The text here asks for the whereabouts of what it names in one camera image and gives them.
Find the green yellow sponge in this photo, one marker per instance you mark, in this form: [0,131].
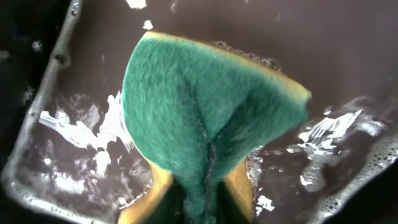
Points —
[196,111]

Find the small black metal tray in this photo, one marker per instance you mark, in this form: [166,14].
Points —
[72,161]

